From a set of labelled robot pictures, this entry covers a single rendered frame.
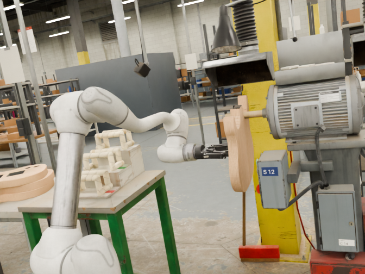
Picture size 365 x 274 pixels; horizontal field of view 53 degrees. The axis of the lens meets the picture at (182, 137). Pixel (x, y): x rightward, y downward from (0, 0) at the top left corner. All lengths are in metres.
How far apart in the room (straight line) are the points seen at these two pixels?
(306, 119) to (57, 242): 1.10
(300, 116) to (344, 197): 0.37
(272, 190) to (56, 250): 0.85
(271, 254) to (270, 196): 1.48
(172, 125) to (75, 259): 0.83
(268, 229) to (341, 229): 1.32
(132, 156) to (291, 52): 1.05
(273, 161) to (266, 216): 1.49
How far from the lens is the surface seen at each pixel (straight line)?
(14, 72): 3.26
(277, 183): 1.48
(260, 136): 2.71
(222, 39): 1.65
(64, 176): 1.52
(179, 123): 1.87
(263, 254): 2.96
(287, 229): 2.93
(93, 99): 1.42
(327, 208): 1.66
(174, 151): 1.85
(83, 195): 2.04
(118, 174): 2.04
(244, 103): 1.84
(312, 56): 1.80
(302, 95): 1.66
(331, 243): 1.73
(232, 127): 1.57
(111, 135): 2.21
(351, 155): 1.68
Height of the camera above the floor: 1.52
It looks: 10 degrees down
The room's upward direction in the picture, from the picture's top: 9 degrees counter-clockwise
